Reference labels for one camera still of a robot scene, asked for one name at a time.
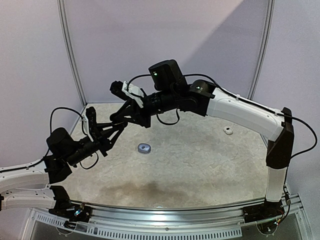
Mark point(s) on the black charging case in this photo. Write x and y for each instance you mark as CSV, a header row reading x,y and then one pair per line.
x,y
117,119

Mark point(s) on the right frame post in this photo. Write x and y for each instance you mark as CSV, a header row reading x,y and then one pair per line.
x,y
262,48

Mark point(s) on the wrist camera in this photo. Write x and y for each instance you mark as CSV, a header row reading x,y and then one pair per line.
x,y
87,121
128,91

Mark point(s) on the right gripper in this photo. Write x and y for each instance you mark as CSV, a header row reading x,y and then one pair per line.
x,y
141,114

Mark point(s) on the white earbud charging case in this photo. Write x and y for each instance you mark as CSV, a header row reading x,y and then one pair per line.
x,y
227,130

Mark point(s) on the aluminium front rail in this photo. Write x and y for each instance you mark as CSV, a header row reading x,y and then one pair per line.
x,y
225,222

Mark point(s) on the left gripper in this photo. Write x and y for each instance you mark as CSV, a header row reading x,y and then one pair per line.
x,y
100,141

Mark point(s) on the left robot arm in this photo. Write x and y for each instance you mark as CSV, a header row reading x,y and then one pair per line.
x,y
34,185

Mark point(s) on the purple round charging case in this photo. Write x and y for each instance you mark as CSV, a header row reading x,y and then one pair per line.
x,y
144,148

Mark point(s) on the left frame post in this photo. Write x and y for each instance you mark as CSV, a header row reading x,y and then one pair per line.
x,y
61,5

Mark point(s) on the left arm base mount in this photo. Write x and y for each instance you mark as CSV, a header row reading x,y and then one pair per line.
x,y
73,213

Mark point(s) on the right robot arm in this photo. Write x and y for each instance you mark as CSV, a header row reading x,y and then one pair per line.
x,y
205,97

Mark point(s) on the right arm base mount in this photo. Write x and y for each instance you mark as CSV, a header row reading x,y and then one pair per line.
x,y
266,210

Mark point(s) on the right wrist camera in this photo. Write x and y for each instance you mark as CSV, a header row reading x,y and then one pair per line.
x,y
128,91

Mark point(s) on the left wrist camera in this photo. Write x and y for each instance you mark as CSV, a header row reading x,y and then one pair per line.
x,y
87,121

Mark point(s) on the frame post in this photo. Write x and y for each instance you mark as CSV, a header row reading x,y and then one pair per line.
x,y
61,5
262,48

